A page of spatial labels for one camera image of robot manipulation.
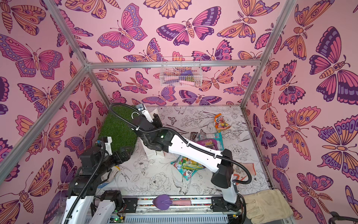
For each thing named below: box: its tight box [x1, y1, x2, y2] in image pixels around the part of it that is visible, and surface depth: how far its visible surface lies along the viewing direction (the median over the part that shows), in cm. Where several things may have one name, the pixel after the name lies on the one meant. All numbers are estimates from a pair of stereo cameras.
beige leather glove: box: [243, 189, 294, 224], surface depth 73 cm
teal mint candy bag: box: [198, 131, 225, 150], surface depth 100 cm
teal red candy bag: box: [170, 154, 205, 181], surface depth 85 cm
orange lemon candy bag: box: [213, 112, 231, 133], surface depth 105 cm
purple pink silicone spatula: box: [152, 194, 192, 211], surface depth 75 cm
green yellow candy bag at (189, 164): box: [179, 156, 206, 171], surface depth 85 cm
